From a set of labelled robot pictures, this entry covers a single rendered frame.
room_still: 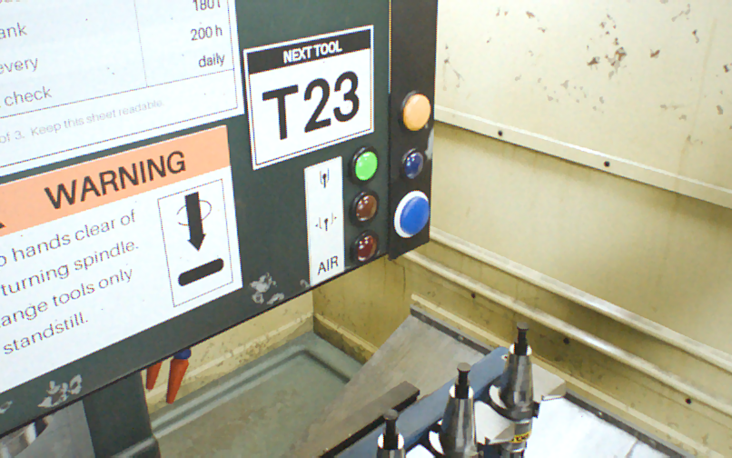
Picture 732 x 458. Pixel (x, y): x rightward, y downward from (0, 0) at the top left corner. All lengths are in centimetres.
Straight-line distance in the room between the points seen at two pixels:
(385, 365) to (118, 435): 61
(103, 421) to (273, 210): 95
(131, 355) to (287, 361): 160
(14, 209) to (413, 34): 27
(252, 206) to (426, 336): 127
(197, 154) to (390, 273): 136
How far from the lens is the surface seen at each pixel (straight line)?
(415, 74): 51
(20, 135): 37
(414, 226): 54
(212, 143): 41
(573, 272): 139
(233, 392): 195
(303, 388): 195
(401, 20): 49
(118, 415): 137
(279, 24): 43
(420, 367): 164
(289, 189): 46
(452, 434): 84
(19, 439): 60
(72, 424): 129
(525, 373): 89
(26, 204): 38
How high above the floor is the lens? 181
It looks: 27 degrees down
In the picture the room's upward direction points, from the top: straight up
